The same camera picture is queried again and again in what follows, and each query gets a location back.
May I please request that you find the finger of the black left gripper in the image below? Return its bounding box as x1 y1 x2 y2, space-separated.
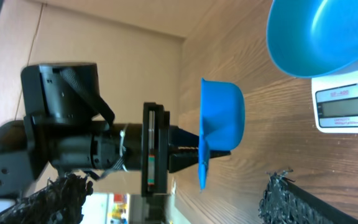
168 126 199 147
168 148 199 174

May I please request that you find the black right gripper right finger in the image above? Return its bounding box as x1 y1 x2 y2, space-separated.
258 169 358 224

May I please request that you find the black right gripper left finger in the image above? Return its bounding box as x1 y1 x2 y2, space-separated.
0 174 93 224

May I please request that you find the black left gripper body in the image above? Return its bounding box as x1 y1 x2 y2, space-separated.
141 103 170 197

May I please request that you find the blue plastic measuring scoop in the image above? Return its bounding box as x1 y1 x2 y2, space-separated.
198 78 246 190

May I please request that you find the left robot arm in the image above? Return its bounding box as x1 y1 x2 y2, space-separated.
0 63 235 199

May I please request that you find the white digital kitchen scale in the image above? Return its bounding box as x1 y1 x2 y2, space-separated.
311 71 358 134

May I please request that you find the blue metal bowl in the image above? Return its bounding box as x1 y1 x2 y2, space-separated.
266 0 358 78

